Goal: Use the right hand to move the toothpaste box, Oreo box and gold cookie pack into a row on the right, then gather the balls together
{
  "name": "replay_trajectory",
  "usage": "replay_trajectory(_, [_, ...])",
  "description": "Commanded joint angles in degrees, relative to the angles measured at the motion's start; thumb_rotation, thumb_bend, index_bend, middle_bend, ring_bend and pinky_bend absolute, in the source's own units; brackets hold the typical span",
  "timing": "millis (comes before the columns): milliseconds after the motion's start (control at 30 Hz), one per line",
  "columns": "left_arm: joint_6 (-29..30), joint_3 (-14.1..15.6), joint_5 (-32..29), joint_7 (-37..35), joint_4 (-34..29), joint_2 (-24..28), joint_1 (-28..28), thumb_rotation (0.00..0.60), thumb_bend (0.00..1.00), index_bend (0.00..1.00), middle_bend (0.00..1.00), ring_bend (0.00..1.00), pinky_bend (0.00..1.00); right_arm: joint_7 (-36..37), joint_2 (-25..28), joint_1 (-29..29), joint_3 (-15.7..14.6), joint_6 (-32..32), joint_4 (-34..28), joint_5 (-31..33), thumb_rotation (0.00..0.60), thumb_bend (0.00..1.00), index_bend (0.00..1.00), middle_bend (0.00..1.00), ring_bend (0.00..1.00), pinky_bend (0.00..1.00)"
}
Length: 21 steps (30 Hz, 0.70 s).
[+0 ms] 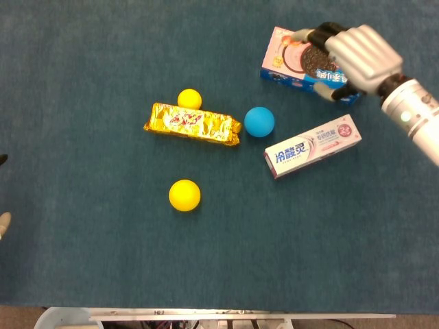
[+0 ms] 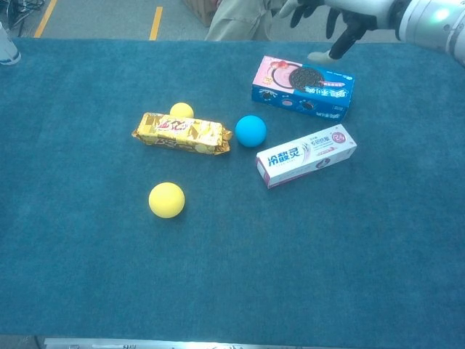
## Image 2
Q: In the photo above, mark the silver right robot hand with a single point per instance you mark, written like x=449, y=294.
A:
x=359, y=12

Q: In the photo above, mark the silver metal rail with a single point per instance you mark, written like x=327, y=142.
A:
x=181, y=343

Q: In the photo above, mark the gold foil biscuit packet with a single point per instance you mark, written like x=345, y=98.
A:
x=181, y=134

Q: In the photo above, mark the yellow floor tape strip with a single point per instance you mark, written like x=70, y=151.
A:
x=156, y=23
x=45, y=18

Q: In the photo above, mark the brown cardboard box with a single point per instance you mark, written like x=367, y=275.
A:
x=200, y=11

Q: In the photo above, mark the blue foam ball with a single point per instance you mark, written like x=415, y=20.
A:
x=250, y=131

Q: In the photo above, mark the person in khaki trousers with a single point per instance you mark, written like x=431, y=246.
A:
x=239, y=20

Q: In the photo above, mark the white pink toothpaste box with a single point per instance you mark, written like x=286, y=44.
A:
x=305, y=156

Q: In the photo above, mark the large yellow foam ball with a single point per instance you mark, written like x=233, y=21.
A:
x=166, y=200

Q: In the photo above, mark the teal carpet table cover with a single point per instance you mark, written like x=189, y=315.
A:
x=290, y=254

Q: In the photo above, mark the small yellow foam ball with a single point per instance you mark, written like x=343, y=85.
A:
x=181, y=109

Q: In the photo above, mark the blue Oreo cookie box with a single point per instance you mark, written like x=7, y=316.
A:
x=305, y=91

